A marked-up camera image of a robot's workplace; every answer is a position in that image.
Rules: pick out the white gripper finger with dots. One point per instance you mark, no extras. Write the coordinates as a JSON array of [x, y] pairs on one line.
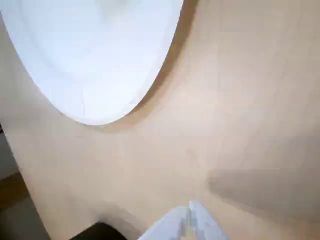
[[203, 225], [172, 225]]

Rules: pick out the black round pot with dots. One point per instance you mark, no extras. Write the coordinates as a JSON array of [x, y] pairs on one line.
[[102, 232]]

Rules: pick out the white paper plate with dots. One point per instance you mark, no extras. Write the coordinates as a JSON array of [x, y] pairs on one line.
[[87, 62]]

